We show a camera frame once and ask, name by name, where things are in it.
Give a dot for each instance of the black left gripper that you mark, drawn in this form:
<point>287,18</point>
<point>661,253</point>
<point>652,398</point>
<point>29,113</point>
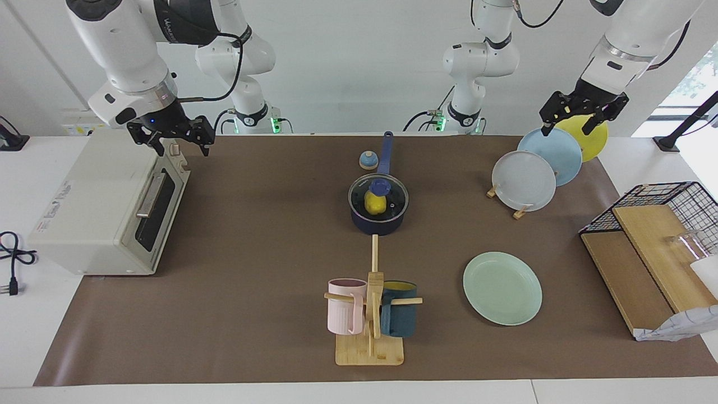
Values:
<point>594,98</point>

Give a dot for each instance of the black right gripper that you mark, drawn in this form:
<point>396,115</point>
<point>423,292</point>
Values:
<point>168,119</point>

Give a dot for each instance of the glass lid with blue knob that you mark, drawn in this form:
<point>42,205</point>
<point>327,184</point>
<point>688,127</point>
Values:
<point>380,186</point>

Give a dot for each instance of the yellow potato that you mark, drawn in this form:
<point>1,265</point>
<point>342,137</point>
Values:
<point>374,203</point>

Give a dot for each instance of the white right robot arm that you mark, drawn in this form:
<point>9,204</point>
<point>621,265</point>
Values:
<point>123,39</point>

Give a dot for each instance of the yellow plate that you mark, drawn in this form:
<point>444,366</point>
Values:
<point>594,143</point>

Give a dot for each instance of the light blue plate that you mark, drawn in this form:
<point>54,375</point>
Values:
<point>561,157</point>

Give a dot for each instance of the grey plate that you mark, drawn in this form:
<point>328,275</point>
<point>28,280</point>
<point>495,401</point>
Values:
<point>524,180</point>

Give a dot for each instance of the wooden plate rack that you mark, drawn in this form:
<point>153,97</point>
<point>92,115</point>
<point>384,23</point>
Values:
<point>520,212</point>

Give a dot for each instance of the light green plate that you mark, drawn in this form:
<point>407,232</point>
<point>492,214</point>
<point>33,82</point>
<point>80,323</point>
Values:
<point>502,289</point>

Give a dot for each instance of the cream toaster oven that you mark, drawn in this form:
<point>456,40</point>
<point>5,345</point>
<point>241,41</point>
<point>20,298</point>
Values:
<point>90,207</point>

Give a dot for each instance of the light wooden board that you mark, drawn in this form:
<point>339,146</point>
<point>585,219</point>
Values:
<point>656,247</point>

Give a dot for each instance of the dark wooden board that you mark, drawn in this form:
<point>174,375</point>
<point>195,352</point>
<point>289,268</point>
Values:
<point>622,275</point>

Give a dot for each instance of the clear glass cup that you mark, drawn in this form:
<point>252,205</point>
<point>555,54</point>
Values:
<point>685,244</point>

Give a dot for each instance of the white plastic cup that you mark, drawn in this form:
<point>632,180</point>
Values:
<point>707,269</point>

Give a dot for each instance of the brown table mat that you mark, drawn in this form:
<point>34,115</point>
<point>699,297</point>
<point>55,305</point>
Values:
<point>269,314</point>

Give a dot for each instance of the dark blue saucepan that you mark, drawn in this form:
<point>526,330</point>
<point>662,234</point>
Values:
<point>378,226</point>

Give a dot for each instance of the white patterned cloth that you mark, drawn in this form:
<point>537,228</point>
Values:
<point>681,325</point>

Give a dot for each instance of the pink ribbed mug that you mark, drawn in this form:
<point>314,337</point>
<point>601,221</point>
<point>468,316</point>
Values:
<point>345,308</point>

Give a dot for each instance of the teal mug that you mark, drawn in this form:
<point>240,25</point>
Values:
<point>399,317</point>

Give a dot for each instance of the wooden mug tree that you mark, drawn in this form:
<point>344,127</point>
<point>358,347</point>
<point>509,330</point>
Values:
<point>370,350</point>

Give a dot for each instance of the black camera stand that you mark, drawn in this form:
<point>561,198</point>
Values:
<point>667,143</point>

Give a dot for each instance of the white wall socket strip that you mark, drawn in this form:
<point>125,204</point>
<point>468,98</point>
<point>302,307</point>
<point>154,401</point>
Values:
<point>73,129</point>

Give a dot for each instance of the black clamp mount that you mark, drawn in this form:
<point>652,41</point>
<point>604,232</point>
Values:
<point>11,141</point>

